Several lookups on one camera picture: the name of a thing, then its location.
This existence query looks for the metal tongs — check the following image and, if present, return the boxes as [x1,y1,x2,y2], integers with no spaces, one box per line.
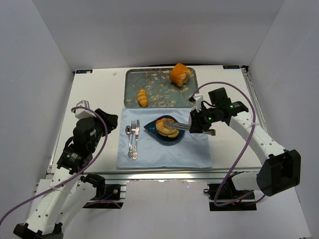
[163,119,216,136]

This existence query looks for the brown bread slice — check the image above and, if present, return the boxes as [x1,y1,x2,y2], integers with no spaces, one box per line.
[158,129,179,138]

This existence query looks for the golden croissant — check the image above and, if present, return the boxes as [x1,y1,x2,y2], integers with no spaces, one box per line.
[156,118,176,135]

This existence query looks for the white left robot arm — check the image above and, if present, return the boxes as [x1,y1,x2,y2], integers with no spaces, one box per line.
[13,107,118,239]

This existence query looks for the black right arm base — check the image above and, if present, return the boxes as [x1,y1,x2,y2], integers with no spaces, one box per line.
[203,184,257,212]

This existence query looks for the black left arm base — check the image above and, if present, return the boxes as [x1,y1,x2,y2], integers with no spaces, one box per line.
[83,184,126,209]

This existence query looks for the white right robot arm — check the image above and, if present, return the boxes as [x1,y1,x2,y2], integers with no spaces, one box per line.
[189,88,301,196]

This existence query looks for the large torn orange bread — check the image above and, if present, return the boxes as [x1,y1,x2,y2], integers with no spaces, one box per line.
[169,63,191,87]

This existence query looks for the silver spoon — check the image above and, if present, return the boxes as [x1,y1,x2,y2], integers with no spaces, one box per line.
[125,125,133,158]

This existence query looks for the silver fork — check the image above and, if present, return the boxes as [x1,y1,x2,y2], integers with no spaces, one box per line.
[130,120,136,157]

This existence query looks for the light blue cloth napkin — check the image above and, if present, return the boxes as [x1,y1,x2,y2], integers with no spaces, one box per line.
[117,108,212,169]

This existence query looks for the small striped croissant roll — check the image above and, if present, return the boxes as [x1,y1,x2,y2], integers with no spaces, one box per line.
[137,89,148,107]

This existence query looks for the dark blue leaf plate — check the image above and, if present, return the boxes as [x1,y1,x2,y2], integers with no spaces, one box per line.
[144,115,185,145]

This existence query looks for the silver table knife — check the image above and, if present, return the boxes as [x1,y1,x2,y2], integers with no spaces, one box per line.
[133,120,140,160]

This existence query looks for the floral metal tray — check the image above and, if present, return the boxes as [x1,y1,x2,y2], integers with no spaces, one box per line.
[124,67,198,109]

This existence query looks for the left blue table label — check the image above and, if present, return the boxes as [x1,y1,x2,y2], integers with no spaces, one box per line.
[75,69,93,74]

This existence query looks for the blue table label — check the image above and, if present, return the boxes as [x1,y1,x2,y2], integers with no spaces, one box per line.
[75,69,93,74]
[223,65,241,69]

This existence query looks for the right blue table label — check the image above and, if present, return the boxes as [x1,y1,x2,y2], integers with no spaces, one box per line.
[223,65,241,69]

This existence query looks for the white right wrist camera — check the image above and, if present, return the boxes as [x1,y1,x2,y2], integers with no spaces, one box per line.
[188,93,203,113]

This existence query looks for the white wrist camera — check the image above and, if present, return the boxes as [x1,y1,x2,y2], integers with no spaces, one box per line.
[188,93,203,113]
[71,100,95,120]

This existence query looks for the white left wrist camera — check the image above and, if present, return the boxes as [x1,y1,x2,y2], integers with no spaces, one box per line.
[71,100,95,120]

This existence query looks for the aluminium frame rail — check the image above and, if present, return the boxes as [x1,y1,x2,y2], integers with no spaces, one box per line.
[46,168,265,181]

